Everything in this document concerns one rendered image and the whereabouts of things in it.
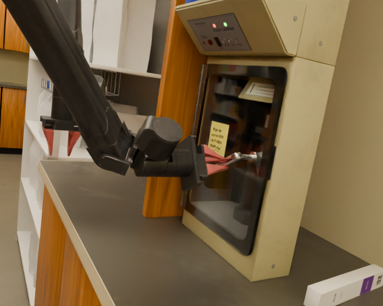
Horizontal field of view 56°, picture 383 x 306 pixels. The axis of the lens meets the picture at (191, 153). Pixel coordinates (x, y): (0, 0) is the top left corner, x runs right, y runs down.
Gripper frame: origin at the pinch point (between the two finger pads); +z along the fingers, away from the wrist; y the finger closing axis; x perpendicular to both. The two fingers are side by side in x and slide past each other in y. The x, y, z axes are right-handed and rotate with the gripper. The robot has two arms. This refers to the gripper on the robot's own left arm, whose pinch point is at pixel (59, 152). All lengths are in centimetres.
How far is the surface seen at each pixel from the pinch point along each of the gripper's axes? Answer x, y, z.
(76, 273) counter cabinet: -8.8, 5.1, 31.0
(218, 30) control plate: -28, 26, -35
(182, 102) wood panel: -8.9, 29.9, -17.5
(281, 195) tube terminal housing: -46, 36, -3
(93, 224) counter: -11.0, 7.5, 16.2
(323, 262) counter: -43, 58, 17
